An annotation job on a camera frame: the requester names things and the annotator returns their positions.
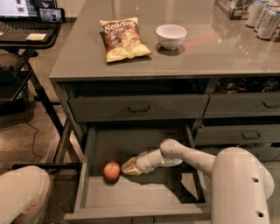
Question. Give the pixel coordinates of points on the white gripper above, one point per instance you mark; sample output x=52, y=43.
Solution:
x=143, y=164

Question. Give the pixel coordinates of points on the red apple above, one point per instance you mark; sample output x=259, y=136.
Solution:
x=111, y=171

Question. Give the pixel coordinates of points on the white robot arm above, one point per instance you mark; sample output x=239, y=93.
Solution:
x=240, y=186

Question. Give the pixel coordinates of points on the open grey middle drawer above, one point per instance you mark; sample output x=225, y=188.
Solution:
x=177, y=194

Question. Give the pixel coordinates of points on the grey top left drawer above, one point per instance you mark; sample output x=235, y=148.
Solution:
x=137, y=107

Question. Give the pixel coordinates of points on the grey middle right drawer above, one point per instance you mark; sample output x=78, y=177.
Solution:
x=238, y=134

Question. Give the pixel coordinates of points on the grey top right drawer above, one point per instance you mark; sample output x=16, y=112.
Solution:
x=243, y=105

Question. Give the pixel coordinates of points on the white can middle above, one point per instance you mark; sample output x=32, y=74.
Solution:
x=266, y=6

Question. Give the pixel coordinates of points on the white can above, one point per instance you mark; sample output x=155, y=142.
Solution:
x=269, y=23
x=254, y=12
x=266, y=6

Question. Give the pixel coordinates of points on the person knee beige trousers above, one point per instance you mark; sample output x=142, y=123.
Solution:
x=23, y=193

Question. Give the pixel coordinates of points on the sea salt chips bag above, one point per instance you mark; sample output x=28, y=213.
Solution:
x=122, y=39

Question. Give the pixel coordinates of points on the white ceramic bowl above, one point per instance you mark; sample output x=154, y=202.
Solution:
x=170, y=36

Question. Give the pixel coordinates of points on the yellow sticky note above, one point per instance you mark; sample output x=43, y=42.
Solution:
x=36, y=37

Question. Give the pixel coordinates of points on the black laptop stand cart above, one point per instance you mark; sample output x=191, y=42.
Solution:
x=22, y=72

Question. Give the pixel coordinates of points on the black smartphone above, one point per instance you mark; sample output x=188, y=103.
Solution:
x=51, y=15

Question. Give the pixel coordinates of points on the open laptop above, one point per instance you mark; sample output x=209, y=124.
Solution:
x=19, y=18

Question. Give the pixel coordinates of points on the white can left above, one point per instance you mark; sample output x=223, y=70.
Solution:
x=254, y=12

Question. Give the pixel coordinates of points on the white can right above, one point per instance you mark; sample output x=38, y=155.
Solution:
x=269, y=23

